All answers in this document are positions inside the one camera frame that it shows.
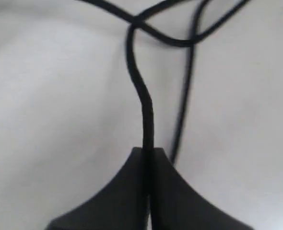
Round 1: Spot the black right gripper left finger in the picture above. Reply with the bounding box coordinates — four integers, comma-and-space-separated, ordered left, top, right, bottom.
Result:
47, 147, 149, 230

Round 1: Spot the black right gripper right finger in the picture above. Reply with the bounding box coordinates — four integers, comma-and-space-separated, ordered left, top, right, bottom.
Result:
150, 148, 251, 230

